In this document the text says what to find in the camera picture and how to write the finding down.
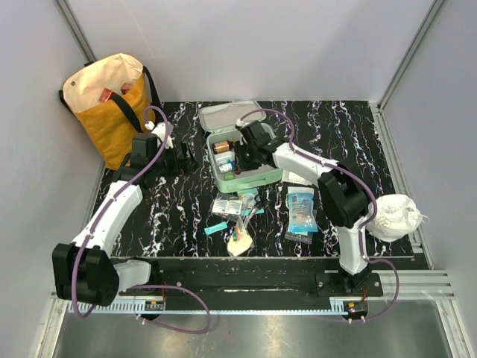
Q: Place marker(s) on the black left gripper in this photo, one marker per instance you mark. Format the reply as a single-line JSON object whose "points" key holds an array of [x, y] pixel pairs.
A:
{"points": [[182, 166]]}

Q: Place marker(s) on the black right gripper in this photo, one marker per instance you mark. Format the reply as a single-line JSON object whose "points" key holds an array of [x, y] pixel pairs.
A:
{"points": [[240, 164]]}

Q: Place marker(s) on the brown bottle orange cap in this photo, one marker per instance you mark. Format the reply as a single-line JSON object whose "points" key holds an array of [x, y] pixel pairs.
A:
{"points": [[224, 146]]}

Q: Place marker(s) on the white pill bottle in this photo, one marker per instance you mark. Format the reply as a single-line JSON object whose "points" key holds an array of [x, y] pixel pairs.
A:
{"points": [[223, 158]]}

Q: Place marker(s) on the white gauze pad packet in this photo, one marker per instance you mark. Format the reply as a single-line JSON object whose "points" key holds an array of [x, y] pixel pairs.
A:
{"points": [[290, 177]]}

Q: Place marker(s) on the mint green medicine case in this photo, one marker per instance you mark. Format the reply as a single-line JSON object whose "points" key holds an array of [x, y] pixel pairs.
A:
{"points": [[219, 122]]}

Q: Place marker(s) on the black handled scissors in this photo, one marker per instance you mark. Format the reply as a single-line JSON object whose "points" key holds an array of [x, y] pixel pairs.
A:
{"points": [[250, 212]]}

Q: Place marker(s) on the cyan sachet strip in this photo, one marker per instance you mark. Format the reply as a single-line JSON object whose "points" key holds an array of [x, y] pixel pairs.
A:
{"points": [[215, 228]]}

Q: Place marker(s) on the blue mask packet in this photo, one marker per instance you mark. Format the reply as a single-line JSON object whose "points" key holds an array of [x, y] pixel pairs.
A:
{"points": [[302, 223]]}

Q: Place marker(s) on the teal plaster packet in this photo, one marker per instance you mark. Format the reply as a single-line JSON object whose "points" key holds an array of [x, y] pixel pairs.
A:
{"points": [[246, 197]]}

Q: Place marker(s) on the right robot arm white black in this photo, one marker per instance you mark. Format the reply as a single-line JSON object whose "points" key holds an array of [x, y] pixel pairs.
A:
{"points": [[343, 195]]}

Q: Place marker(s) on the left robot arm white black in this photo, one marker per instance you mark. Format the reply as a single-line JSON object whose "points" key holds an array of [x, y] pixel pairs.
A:
{"points": [[83, 270]]}

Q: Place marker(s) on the clear bag white leaflets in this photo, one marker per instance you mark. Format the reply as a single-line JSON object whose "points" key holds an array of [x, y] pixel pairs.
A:
{"points": [[227, 205]]}

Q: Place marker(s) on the orange tote bag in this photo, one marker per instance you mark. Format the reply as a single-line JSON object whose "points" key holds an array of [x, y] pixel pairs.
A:
{"points": [[109, 98]]}

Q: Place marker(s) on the clear bag yellow items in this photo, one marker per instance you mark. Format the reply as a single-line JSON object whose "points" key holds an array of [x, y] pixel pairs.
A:
{"points": [[240, 241]]}

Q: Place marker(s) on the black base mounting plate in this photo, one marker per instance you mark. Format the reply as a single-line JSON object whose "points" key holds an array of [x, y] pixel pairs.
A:
{"points": [[253, 283]]}

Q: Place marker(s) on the white crumpled cloth bag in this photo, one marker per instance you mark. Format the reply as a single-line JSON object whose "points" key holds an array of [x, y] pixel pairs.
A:
{"points": [[396, 216]]}

